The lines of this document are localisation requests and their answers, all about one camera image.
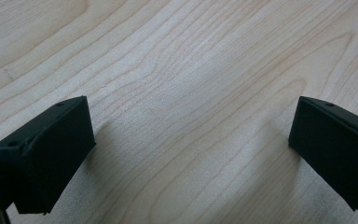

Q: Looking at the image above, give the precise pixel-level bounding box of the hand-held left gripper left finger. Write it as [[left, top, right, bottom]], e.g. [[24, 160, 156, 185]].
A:
[[0, 95, 97, 216]]

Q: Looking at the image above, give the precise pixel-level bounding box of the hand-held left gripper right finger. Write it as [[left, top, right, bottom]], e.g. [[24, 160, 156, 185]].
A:
[[287, 95, 358, 213]]

